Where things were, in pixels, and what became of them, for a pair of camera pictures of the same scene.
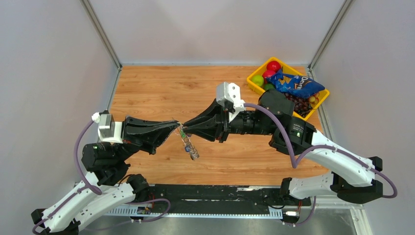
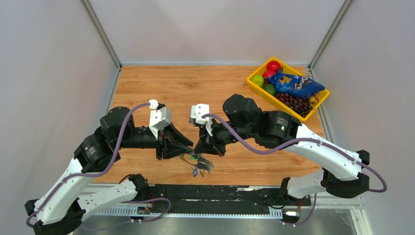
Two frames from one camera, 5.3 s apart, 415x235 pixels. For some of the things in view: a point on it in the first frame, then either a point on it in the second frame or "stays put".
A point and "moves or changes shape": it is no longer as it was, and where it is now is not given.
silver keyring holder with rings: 186,140 moves or changes shape
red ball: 273,65 stays put
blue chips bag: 300,86 stays put
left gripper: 146,134 to 173,142
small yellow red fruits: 314,99 stays put
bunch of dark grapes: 302,105 stays put
